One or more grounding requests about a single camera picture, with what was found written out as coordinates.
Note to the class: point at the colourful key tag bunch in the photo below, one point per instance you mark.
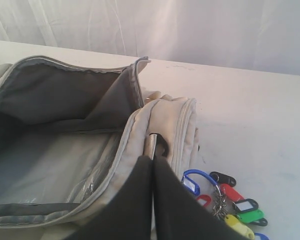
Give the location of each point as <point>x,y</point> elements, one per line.
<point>227,204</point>

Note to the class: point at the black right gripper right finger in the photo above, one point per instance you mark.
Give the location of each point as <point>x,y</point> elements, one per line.
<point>178,216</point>

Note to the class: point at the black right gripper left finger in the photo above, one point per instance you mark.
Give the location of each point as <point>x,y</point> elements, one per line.
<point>128,216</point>

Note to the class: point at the white backdrop curtain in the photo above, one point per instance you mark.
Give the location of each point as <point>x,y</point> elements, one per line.
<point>262,35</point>

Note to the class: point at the beige fabric duffel bag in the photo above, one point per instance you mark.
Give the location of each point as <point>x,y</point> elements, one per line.
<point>70,136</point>

